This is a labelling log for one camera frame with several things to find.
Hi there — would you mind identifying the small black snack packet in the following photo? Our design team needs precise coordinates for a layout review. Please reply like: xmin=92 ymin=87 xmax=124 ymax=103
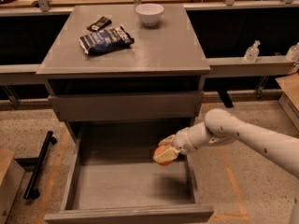
xmin=87 ymin=16 xmax=112 ymax=32

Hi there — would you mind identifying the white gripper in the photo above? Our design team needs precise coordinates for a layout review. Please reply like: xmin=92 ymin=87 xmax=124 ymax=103
xmin=153 ymin=128 xmax=196 ymax=163

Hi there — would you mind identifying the cardboard box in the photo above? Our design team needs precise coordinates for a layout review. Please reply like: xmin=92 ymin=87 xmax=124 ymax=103
xmin=277 ymin=73 xmax=299 ymax=131
xmin=0 ymin=147 xmax=24 ymax=224

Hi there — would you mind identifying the orange fruit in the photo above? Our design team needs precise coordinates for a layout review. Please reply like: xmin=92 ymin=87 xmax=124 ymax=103
xmin=153 ymin=146 xmax=173 ymax=166

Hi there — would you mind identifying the white ceramic bowl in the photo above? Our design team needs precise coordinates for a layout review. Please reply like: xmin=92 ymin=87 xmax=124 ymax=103
xmin=135 ymin=3 xmax=164 ymax=26

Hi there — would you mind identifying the closed grey top drawer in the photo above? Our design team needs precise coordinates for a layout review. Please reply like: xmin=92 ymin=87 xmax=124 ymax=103
xmin=49 ymin=91 xmax=203 ymax=121

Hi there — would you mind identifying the grey drawer cabinet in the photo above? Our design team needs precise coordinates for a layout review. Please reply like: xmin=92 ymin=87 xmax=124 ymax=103
xmin=42 ymin=4 xmax=206 ymax=138

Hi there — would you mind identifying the black metal bar handle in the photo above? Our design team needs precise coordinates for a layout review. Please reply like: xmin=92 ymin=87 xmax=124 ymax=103
xmin=23 ymin=131 xmax=57 ymax=200

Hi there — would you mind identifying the clear sanitizer bottle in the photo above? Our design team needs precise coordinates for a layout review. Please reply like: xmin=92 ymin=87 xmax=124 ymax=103
xmin=244 ymin=40 xmax=261 ymax=63

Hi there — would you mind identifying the cardboard box left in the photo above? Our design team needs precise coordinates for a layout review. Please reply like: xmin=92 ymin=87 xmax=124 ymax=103
xmin=0 ymin=147 xmax=24 ymax=224

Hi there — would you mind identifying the cardboard box right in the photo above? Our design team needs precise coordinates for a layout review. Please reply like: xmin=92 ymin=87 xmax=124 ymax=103
xmin=277 ymin=73 xmax=299 ymax=131

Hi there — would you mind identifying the grey shelf rail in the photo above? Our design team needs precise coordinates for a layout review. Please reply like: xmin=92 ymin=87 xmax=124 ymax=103
xmin=0 ymin=56 xmax=294 ymax=86

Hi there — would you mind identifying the blue chip bag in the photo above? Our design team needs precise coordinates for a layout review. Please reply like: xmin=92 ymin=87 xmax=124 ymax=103
xmin=78 ymin=26 xmax=135 ymax=55

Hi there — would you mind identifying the open grey middle drawer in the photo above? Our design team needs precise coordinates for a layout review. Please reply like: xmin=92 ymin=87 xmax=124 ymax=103
xmin=45 ymin=119 xmax=214 ymax=224

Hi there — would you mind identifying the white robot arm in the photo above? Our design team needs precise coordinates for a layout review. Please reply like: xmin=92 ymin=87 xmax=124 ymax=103
xmin=153 ymin=108 xmax=299 ymax=177

